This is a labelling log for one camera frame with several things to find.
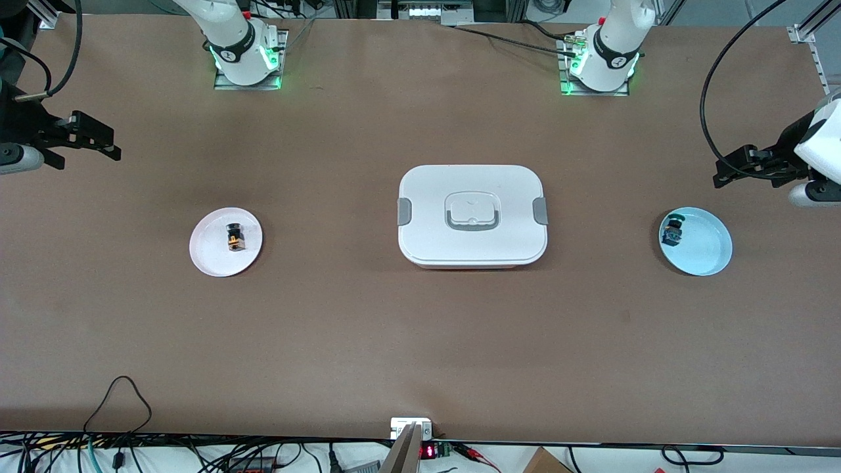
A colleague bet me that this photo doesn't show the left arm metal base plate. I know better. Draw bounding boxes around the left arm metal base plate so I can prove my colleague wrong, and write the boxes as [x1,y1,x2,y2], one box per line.
[558,36,630,97]

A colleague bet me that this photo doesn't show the red clip leads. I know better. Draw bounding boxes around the red clip leads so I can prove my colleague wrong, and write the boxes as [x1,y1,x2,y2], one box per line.
[453,443,501,472]

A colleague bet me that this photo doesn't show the black lit electronics box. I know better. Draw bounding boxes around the black lit electronics box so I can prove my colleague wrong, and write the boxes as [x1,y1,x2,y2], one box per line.
[378,0,474,20]

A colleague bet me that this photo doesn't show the pink round plate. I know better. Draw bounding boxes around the pink round plate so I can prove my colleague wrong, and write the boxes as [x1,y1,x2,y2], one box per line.
[189,207,263,277]

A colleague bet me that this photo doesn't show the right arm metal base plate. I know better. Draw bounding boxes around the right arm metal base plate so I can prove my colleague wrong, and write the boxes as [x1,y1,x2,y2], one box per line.
[214,30,288,91]

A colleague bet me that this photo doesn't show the small white mount block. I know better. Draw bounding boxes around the small white mount block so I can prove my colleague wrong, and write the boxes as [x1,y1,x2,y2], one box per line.
[390,418,433,439]

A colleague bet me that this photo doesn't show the aluminium camera bar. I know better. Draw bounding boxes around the aluminium camera bar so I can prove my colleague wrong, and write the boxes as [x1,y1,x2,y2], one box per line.
[381,424,421,473]

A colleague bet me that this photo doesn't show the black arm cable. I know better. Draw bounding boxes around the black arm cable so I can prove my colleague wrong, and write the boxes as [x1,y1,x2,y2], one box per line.
[699,0,788,179]
[0,0,82,102]

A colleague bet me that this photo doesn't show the black cable on table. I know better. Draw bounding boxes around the black cable on table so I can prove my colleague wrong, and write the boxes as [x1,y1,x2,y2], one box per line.
[442,20,582,60]

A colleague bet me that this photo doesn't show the brown cardboard box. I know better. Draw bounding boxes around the brown cardboard box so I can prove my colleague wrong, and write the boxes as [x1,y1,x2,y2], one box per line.
[522,447,572,473]

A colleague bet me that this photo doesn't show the green push button switch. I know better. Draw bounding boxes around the green push button switch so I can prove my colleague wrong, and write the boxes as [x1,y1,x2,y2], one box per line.
[661,212,685,247]

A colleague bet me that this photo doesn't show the aluminium frame profile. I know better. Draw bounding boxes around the aluminium frame profile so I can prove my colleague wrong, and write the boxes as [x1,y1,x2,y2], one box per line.
[20,0,73,30]
[787,0,841,99]

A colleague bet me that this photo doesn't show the white lunch box lid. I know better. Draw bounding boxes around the white lunch box lid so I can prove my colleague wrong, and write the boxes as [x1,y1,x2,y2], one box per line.
[398,164,548,267]

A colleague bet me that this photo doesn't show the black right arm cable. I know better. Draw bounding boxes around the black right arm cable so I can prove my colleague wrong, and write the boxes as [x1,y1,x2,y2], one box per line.
[0,0,82,102]

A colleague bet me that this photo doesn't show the light blue round plate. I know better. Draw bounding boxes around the light blue round plate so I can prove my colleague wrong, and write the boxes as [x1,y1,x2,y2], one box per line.
[658,206,733,277]

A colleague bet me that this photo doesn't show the thin black looped cable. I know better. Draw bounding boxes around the thin black looped cable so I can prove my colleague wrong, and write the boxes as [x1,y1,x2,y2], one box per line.
[82,376,153,438]

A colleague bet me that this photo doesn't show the grey lid handle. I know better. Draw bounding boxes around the grey lid handle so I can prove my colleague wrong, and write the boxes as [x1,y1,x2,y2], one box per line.
[445,191,501,232]

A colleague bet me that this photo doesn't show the black floor cable loop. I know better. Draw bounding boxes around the black floor cable loop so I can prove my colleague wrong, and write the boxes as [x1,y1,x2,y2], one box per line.
[660,445,727,466]

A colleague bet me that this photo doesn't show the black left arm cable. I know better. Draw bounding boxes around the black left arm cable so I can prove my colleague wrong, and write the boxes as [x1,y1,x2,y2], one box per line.
[699,0,788,179]

